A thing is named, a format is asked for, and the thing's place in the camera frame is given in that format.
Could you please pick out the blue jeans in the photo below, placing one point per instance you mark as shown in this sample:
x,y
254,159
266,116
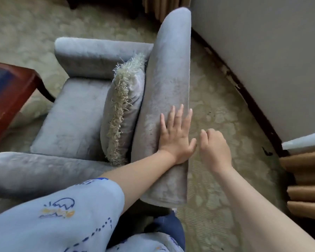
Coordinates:
x,y
170,225

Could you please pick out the light blue printed shirt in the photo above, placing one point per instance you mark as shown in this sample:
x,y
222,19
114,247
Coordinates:
x,y
68,220

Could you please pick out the grey velvet armchair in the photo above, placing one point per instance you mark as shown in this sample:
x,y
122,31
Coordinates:
x,y
168,76

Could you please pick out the reddish brown wooden table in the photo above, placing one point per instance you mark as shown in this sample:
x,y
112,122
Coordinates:
x,y
14,102

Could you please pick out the person's left hand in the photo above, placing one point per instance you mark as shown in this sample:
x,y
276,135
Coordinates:
x,y
174,141

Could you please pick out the person's left forearm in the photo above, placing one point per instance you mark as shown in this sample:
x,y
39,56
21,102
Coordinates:
x,y
141,175

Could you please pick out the person's right thumb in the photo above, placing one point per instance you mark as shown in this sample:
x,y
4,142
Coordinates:
x,y
203,140

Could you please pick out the person's left middle finger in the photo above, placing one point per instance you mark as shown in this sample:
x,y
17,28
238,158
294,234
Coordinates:
x,y
179,115

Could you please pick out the grey cushion with cream fringe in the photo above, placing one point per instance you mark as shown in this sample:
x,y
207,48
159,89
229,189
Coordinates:
x,y
123,107

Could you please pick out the tan pleated curtain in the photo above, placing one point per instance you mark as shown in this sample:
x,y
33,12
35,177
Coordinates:
x,y
307,181
162,5

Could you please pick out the person's left thumb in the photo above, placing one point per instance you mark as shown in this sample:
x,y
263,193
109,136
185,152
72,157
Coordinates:
x,y
192,145

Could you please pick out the person's left little finger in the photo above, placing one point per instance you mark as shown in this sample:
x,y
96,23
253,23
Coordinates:
x,y
162,123

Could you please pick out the white window ledge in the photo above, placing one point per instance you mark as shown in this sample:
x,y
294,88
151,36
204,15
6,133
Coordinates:
x,y
304,143

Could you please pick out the person's right forearm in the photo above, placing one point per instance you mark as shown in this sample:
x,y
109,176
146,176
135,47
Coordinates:
x,y
254,212

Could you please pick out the dark wooden baseboard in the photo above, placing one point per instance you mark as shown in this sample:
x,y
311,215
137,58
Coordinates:
x,y
241,89

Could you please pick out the dark furniture base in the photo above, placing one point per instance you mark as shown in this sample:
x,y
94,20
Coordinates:
x,y
72,2

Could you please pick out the person's right hand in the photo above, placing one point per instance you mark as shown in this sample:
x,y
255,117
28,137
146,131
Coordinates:
x,y
216,152

